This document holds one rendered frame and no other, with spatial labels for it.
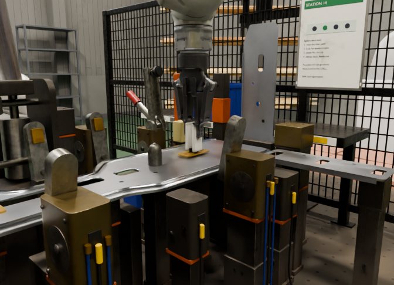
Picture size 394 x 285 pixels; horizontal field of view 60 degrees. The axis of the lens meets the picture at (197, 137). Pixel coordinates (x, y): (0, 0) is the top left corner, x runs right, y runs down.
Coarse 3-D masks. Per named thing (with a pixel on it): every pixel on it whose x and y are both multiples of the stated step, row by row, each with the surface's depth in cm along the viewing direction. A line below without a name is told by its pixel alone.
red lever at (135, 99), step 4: (128, 92) 99; (132, 92) 100; (128, 96) 99; (132, 96) 99; (136, 96) 99; (132, 100) 98; (136, 100) 98; (140, 100) 98; (136, 104) 98; (140, 104) 97; (140, 108) 97; (144, 108) 96; (144, 112) 96; (156, 120) 94; (160, 124) 94
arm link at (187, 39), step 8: (176, 32) 78; (184, 32) 76; (192, 32) 76; (200, 32) 76; (208, 32) 77; (176, 40) 78; (184, 40) 77; (192, 40) 76; (200, 40) 76; (208, 40) 78; (176, 48) 79; (184, 48) 77; (192, 48) 76; (200, 48) 77; (208, 48) 78
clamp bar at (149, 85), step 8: (144, 72) 92; (152, 72) 91; (160, 72) 90; (144, 80) 92; (152, 80) 93; (152, 88) 93; (152, 96) 92; (160, 96) 94; (152, 104) 92; (160, 104) 94; (152, 112) 92; (160, 112) 94; (152, 120) 92; (160, 120) 94
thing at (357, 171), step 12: (276, 156) 84; (288, 156) 84; (300, 156) 84; (312, 156) 84; (300, 168) 78; (312, 168) 76; (324, 168) 74; (336, 168) 74; (348, 168) 74; (360, 168) 74; (372, 168) 74; (384, 168) 74; (360, 180) 69; (372, 180) 67
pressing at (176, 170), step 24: (216, 144) 98; (96, 168) 72; (120, 168) 74; (144, 168) 74; (168, 168) 74; (192, 168) 74; (216, 168) 75; (0, 192) 58; (24, 192) 59; (96, 192) 59; (120, 192) 60; (144, 192) 62; (0, 216) 49; (24, 216) 49
